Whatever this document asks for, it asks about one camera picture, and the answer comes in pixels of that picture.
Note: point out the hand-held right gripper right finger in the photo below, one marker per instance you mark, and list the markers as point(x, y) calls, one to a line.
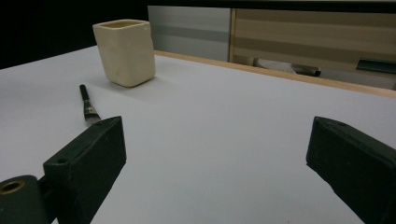
point(355, 161)

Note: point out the white cabinet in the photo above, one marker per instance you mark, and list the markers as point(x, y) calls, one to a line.
point(190, 34)

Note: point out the chair base with caster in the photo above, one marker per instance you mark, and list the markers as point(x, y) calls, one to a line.
point(280, 66)

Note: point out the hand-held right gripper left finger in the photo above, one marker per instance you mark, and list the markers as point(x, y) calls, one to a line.
point(84, 161)

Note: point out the black makeup brush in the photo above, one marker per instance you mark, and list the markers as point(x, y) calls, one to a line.
point(84, 98)

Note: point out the black curtain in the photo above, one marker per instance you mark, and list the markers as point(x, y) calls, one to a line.
point(46, 28)

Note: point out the wooden desk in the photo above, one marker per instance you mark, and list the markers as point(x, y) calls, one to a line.
point(311, 34)

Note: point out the black metal frame bar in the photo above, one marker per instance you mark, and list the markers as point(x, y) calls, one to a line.
point(280, 4)

